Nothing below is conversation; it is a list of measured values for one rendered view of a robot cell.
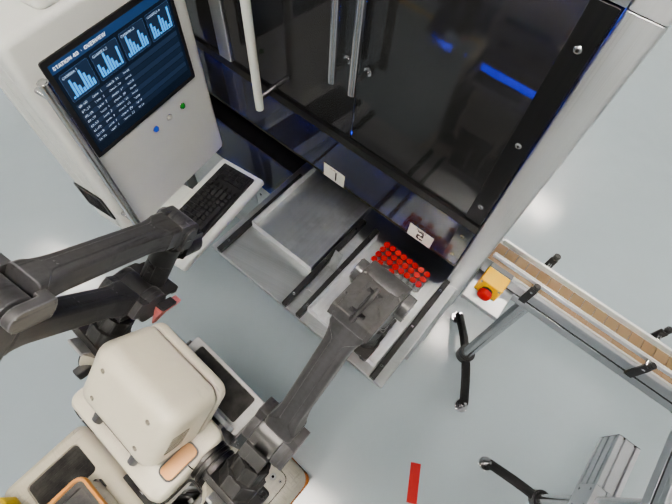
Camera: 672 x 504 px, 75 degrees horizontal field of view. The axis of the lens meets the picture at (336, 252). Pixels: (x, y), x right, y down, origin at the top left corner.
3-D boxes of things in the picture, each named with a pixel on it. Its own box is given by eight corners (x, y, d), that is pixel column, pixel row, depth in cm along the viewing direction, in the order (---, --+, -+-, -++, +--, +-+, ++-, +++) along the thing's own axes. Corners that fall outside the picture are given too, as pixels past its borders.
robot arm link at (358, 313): (332, 280, 61) (389, 327, 59) (373, 250, 72) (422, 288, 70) (236, 441, 85) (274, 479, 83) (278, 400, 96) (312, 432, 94)
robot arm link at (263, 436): (232, 458, 83) (253, 479, 81) (261, 420, 80) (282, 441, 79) (256, 436, 91) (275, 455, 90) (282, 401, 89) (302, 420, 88)
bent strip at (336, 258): (335, 258, 143) (335, 249, 138) (342, 263, 143) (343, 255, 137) (306, 288, 138) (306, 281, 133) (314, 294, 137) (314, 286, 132)
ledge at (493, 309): (482, 266, 147) (484, 264, 145) (516, 290, 143) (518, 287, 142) (460, 295, 141) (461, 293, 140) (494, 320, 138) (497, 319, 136)
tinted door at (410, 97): (352, 138, 124) (381, -110, 72) (482, 224, 113) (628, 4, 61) (350, 139, 124) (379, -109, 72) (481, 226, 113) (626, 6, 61)
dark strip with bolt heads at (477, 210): (443, 253, 133) (593, -6, 62) (455, 262, 131) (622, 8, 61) (441, 256, 132) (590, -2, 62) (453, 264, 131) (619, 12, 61)
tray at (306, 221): (319, 166, 161) (319, 160, 157) (375, 206, 154) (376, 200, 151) (252, 226, 147) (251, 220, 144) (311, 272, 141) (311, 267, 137)
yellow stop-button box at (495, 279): (484, 271, 135) (493, 261, 129) (505, 285, 133) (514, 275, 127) (472, 288, 132) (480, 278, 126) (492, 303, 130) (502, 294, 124)
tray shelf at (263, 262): (308, 162, 163) (308, 159, 162) (467, 275, 145) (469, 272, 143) (212, 248, 145) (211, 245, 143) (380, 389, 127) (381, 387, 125)
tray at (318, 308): (375, 239, 147) (376, 234, 144) (439, 287, 140) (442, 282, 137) (307, 311, 134) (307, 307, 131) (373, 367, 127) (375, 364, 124)
